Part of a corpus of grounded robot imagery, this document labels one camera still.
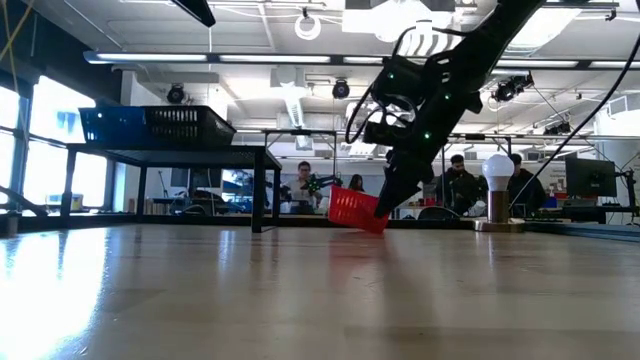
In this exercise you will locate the black plastic basket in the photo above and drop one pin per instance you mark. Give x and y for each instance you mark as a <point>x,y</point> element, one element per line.
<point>190,125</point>

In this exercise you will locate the table lamp with white bulb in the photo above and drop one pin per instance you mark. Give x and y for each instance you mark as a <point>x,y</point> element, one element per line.
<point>497,170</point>

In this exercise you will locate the black aluminium table frame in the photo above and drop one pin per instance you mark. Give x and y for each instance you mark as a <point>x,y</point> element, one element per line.
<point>75,221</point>

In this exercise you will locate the long ceiling light bar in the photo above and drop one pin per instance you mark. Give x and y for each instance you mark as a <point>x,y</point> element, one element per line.
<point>150,57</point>

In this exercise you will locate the black ceiling camera cluster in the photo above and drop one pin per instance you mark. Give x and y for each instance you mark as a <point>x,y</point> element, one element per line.
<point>510,90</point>

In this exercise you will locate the black perforated metal shelf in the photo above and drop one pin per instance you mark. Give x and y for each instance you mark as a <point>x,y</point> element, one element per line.
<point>175,155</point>

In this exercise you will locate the black hanging ceiling lamp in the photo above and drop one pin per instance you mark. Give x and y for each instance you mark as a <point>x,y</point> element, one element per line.
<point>341,89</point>
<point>175,94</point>

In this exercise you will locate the black background workstation frame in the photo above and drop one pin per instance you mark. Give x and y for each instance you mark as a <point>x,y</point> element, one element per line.
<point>300,132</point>

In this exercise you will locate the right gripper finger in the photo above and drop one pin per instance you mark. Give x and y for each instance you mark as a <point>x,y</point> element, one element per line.
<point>400,197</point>

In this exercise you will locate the black background robot arm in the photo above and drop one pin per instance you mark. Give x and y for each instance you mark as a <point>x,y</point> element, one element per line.
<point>320,182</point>

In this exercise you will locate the person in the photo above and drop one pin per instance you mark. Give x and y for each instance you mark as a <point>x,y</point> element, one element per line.
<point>205,196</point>
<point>302,190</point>
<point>525,185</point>
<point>357,182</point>
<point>457,187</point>

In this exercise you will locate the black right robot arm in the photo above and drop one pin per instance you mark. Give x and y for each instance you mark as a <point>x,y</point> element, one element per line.
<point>450,75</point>

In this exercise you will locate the red plastic basket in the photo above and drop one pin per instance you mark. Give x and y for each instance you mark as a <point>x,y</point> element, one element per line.
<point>357,212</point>

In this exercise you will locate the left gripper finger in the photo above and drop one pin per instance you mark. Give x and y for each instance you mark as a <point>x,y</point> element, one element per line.
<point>197,10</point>

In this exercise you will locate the black computer monitor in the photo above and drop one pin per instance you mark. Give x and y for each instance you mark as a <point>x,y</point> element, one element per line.
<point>590,177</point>

